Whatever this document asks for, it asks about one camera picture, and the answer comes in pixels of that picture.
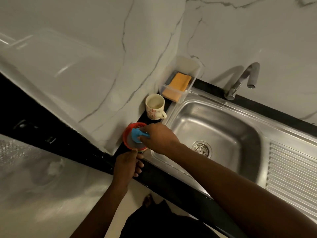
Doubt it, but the person's left hand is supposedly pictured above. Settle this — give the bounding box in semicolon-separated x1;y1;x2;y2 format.
112;150;145;187

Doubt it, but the person's right hand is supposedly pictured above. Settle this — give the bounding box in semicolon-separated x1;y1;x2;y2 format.
138;122;181;156

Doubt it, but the blue brush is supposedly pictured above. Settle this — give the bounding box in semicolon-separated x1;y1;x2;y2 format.
130;127;151;143

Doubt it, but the stainless steel sink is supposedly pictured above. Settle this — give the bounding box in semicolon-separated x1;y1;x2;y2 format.
143;87;317;225

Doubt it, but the orange sponge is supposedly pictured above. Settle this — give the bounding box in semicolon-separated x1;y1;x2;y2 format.
162;72;193;102

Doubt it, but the person's right forearm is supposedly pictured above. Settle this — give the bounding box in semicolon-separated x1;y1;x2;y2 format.
169;141;317;238

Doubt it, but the person's left forearm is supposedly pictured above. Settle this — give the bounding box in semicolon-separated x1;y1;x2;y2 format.
70;182;130;238

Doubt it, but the person's foot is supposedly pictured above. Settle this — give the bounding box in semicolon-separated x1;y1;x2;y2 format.
143;193;155;209

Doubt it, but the person's black clothing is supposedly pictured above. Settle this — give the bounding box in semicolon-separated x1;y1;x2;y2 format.
120;199;221;238

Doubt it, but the cream floral mug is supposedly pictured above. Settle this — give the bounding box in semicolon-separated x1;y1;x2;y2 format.
145;93;168;121

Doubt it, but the red round soap tub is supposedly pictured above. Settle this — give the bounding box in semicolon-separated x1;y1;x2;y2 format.
122;122;149;152

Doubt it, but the round metal drain strainer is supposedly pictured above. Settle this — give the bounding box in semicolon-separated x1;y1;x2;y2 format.
191;140;213;159

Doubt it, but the clear plastic container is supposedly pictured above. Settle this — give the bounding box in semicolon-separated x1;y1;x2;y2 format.
158;56;202;104

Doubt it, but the grey metal appliance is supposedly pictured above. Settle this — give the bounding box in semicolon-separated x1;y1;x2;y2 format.
0;134;114;238

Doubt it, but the chrome faucet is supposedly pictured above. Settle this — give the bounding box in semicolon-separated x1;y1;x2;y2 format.
224;62;261;101

